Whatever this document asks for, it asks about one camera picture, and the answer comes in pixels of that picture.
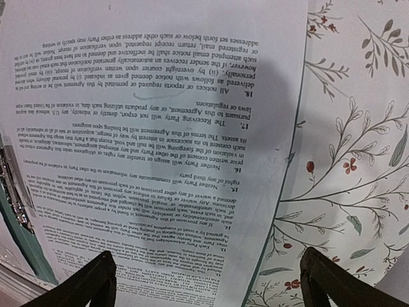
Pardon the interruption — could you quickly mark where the white paper stack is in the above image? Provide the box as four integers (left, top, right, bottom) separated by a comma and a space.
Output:
0, 0, 309, 307

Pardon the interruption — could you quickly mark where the floral patterned table mat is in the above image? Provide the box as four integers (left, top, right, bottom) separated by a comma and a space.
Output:
246, 1, 408, 306

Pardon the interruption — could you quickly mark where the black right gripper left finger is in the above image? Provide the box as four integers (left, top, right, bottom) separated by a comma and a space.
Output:
22, 251, 116, 307

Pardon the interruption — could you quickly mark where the metal folder clip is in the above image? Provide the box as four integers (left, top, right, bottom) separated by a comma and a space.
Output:
1, 136, 35, 233

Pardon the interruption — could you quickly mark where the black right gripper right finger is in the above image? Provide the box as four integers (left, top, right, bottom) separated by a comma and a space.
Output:
300, 248, 407, 307

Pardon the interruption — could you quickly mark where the white printed paper sheet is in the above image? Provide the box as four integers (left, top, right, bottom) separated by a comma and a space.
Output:
1, 244, 52, 299

